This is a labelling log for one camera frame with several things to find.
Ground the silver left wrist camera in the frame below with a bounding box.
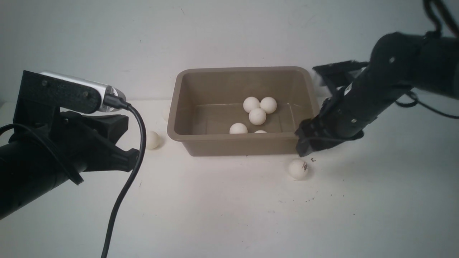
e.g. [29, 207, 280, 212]
[40, 71, 126, 113]

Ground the black left camera cable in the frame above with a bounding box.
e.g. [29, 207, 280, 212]
[100, 94, 147, 258]

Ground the white ping-pong ball red logo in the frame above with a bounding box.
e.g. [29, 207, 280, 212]
[287, 158, 309, 180]

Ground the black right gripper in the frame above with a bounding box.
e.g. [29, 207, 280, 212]
[295, 95, 364, 157]

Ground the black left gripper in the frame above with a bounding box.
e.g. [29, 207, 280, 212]
[54, 111, 139, 172]

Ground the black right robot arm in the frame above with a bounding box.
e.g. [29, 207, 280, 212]
[295, 33, 458, 157]

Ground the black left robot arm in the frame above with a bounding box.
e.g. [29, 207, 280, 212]
[0, 111, 139, 219]

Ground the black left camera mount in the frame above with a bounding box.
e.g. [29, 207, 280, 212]
[13, 70, 102, 128]

